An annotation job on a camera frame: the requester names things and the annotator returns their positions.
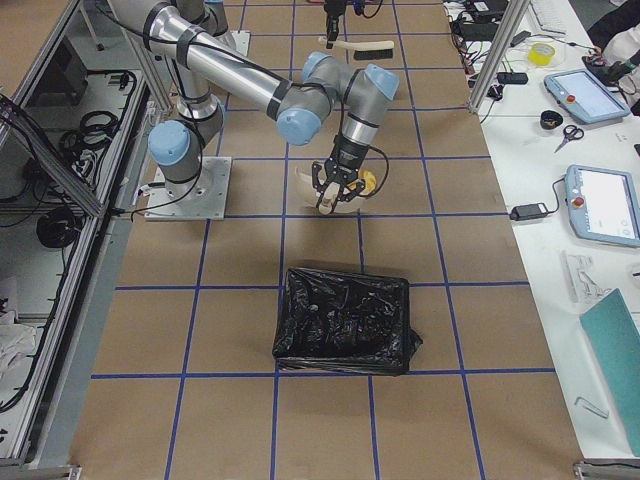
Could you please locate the white cloth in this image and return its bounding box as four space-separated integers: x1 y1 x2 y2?
0 277 39 386

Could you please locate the teal folder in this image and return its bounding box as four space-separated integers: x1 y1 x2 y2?
580 289 639 456

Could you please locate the blue teach pendant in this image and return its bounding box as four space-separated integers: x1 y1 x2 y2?
543 69 631 124
564 165 639 248

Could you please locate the yellow sponge piece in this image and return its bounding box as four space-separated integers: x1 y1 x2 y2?
359 169 377 197

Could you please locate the white plastic dustpan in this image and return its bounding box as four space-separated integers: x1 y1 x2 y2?
294 168 378 215

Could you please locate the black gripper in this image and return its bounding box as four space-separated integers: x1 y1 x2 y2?
311 158 365 203
323 4 341 40

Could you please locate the white hand brush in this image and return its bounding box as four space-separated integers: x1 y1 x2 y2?
318 36 395 61

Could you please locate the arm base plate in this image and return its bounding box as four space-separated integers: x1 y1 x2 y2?
143 156 232 221
217 30 250 56

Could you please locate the black bag lined bin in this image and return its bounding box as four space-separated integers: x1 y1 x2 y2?
272 268 422 376

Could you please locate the black power adapter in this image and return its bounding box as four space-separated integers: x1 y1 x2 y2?
509 203 550 221

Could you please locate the yellow tape roll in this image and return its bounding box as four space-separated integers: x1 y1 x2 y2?
527 42 556 67

